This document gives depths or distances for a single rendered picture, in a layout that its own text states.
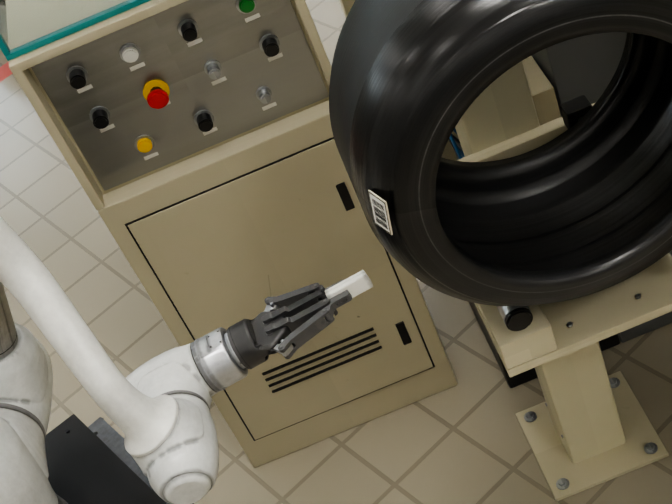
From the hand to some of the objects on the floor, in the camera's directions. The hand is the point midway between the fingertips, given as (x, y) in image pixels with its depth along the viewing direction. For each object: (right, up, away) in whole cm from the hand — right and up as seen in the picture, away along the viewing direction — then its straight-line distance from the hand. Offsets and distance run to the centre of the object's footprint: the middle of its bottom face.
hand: (348, 288), depth 195 cm
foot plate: (+56, -36, +92) cm, 114 cm away
